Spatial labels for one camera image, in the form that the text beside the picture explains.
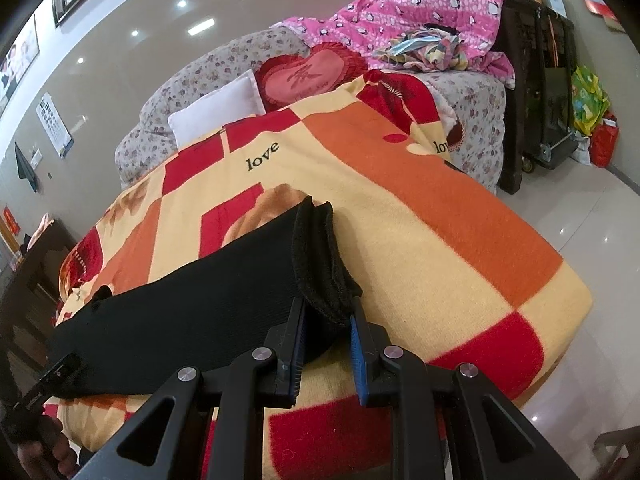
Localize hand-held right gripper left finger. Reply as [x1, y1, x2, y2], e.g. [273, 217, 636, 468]
[75, 296, 307, 480]

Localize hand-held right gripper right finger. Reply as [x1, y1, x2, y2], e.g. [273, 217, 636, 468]
[350, 296, 586, 480]

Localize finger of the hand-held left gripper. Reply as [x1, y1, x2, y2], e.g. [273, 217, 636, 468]
[39, 354, 85, 397]

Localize black pants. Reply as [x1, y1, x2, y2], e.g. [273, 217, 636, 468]
[47, 196, 363, 401]

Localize person's left hand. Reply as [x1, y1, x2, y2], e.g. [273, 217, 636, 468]
[15, 427, 83, 480]

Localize dark wooden table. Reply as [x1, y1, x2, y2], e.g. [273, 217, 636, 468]
[0, 219, 78, 361]

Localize orange red printed blanket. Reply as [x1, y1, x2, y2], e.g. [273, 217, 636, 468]
[52, 71, 594, 480]

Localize beige pink cloth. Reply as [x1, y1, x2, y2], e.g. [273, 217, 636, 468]
[24, 212, 57, 252]

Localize dark hanging cloth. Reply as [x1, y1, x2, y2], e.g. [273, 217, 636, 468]
[14, 142, 39, 193]

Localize white pillow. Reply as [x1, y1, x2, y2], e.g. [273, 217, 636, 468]
[168, 70, 267, 145]

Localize red heart cushion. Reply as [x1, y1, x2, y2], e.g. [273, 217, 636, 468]
[255, 44, 368, 111]

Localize wooden chair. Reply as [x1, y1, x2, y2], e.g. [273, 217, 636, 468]
[592, 429, 640, 480]

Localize white plastic bag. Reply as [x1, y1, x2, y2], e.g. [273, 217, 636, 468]
[567, 130, 592, 166]

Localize multicoloured crumpled cloth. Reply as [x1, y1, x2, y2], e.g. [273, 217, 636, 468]
[377, 22, 476, 73]

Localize plain red bag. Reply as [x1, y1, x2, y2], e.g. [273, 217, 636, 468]
[589, 112, 620, 168]

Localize green patterned bag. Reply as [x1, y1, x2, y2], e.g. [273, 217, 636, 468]
[570, 66, 612, 137]

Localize pink penguin print quilt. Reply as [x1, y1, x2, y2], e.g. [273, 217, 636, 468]
[272, 0, 538, 91]

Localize red wall paper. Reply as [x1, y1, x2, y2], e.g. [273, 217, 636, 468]
[1, 204, 22, 237]

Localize white blue wall poster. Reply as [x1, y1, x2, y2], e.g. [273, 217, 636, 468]
[37, 91, 76, 159]

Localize dark wooden bed frame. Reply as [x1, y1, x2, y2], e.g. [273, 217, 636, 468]
[497, 0, 538, 196]

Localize photo wall poster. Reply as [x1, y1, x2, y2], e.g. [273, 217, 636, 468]
[0, 12, 41, 111]

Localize red wall decoration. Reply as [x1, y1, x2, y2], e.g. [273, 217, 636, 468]
[585, 0, 626, 32]

